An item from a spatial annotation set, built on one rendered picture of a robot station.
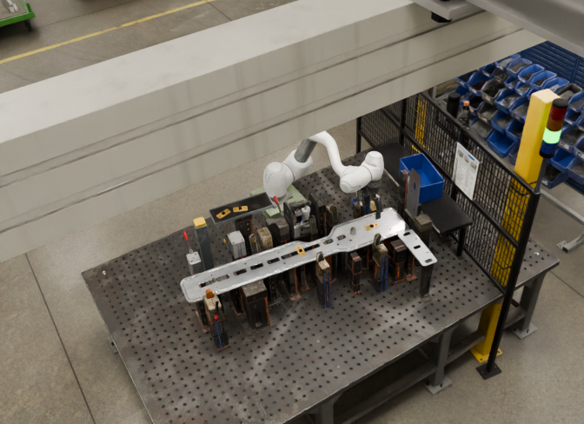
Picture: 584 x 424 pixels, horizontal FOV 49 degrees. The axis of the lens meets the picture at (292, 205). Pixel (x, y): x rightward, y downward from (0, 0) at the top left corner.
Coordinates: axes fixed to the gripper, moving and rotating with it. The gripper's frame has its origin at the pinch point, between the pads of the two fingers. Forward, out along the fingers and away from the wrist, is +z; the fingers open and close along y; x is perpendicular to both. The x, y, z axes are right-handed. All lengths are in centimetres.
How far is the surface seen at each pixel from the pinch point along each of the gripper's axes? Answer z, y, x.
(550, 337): 114, 60, 109
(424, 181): 10, -19, 48
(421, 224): 7.7, 16.2, 23.5
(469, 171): -19, 14, 54
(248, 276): 13, 5, -81
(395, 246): 15.3, 18.9, 5.6
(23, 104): -226, 191, -142
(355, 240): 13.2, 6.0, -13.9
